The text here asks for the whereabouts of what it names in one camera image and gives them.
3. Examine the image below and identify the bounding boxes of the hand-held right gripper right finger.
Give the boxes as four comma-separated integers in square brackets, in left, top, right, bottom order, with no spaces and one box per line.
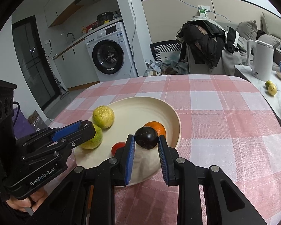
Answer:
[157,135,268,225]

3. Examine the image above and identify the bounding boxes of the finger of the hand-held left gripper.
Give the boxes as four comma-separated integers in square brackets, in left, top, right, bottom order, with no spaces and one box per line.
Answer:
[22,127,96,161]
[26,120,87,146]

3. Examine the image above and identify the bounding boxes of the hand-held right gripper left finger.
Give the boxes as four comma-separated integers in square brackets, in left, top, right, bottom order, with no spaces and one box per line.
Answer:
[41,135,135,225]

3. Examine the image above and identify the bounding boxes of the yellow-green passion fruit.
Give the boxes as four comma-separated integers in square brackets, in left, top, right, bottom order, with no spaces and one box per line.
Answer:
[81,124,103,150]
[92,106,115,129]

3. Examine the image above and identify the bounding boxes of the red tomato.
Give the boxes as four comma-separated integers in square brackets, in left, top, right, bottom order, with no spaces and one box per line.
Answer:
[111,142,126,156]

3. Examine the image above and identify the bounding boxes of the dark purple plum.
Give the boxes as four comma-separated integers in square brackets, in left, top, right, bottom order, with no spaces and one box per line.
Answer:
[134,126,159,150]

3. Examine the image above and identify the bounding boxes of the orange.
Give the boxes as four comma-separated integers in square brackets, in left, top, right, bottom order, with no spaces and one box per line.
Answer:
[143,121,166,139]

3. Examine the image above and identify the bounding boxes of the cream round plate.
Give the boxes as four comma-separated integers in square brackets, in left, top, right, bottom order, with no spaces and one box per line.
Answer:
[74,97,182,186]

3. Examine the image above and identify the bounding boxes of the person's left hand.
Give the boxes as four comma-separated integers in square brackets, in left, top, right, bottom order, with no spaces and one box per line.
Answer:
[7,189,48,212]

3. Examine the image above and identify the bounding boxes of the purple bag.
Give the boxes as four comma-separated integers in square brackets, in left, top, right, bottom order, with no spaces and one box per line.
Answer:
[13,109,35,139]

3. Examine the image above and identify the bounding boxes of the patterned bag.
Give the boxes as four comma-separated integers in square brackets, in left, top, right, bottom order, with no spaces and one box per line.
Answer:
[27,110,53,132]

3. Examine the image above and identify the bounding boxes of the mop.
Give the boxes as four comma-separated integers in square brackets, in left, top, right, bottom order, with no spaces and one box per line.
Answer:
[54,77,70,99]

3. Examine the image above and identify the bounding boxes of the white base cabinets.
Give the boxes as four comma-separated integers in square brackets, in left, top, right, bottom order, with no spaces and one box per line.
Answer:
[53,42,101,90]

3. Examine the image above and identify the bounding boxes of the pink checked tablecloth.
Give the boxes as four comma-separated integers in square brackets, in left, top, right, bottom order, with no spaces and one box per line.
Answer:
[48,74,281,225]

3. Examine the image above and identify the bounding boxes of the dark glass door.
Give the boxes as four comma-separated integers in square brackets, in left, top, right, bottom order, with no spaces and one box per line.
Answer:
[12,16,61,100]

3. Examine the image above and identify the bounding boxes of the white washing machine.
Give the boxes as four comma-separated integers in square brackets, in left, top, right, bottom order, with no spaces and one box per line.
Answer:
[85,22,132,82]

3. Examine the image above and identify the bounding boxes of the white plastic bag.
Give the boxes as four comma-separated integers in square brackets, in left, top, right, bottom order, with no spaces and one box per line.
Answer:
[145,60,183,77]

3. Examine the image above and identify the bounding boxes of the black patterned basket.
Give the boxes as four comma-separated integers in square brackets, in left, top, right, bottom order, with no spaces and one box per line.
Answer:
[150,40,182,61]

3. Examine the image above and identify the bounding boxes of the grey draped cloth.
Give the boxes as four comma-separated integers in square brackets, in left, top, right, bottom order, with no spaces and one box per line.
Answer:
[187,44,249,75]

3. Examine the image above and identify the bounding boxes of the black rice cooker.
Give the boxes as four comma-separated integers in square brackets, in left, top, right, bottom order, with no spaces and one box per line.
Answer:
[97,12,113,24]

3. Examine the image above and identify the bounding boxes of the marble side table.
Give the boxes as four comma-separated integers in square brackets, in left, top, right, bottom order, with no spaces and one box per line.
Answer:
[234,64,281,134]

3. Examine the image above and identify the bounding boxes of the black jacket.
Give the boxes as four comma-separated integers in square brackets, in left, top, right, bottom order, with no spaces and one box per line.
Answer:
[178,20,239,69]

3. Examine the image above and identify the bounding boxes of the white electric kettle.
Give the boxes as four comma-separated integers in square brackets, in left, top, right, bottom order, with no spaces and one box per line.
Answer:
[246,39,275,81]

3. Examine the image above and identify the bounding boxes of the grey cushion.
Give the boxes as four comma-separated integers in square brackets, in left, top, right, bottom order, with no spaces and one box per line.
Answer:
[235,21,258,40]
[258,35,280,50]

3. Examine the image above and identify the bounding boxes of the grey sofa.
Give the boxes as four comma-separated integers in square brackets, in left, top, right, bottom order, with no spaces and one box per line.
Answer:
[215,12,281,69]

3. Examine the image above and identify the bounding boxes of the white wall cabinets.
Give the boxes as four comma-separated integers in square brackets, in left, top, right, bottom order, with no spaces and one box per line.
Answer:
[44,0,102,28]

